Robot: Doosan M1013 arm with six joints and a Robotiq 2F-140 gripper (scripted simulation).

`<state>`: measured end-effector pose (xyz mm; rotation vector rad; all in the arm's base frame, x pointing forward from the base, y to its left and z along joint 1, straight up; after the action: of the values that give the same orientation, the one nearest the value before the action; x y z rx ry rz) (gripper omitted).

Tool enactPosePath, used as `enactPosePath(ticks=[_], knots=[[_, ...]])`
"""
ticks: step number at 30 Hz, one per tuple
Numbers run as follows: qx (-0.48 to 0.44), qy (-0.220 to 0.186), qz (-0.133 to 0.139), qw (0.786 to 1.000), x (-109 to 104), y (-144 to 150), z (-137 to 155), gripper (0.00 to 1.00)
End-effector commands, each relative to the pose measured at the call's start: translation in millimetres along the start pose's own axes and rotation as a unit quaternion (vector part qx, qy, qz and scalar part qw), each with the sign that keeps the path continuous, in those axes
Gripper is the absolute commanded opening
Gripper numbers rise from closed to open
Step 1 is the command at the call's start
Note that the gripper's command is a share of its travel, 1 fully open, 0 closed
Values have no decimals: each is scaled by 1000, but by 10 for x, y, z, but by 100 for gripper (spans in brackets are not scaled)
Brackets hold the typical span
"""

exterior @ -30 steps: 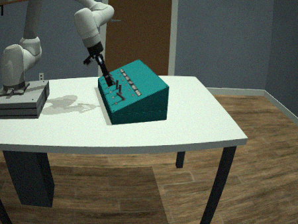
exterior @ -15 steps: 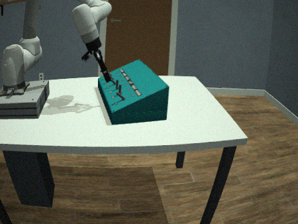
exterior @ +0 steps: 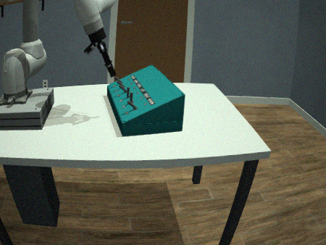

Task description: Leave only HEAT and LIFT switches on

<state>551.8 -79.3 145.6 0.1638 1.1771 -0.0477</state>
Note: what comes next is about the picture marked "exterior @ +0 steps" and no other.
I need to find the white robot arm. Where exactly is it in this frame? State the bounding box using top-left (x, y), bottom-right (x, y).
top-left (0, 0), bottom-right (116, 107)

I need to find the teal console panel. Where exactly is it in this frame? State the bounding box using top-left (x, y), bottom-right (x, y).
top-left (107, 65), bottom-right (185, 137)

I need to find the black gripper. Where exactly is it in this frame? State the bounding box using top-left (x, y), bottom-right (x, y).
top-left (88, 28), bottom-right (116, 78)

